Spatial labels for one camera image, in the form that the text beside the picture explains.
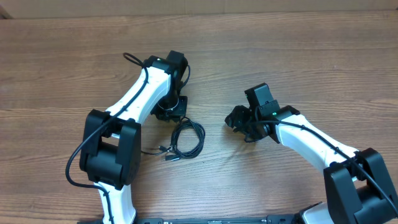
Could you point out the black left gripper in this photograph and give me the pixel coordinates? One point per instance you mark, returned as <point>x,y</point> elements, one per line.
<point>176,115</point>

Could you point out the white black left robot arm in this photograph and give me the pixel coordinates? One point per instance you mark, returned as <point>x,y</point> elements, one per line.
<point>111,150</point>

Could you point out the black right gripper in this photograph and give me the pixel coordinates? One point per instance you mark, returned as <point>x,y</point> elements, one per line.
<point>237,122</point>

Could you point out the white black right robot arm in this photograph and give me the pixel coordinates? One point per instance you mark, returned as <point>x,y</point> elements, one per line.
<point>358,185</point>

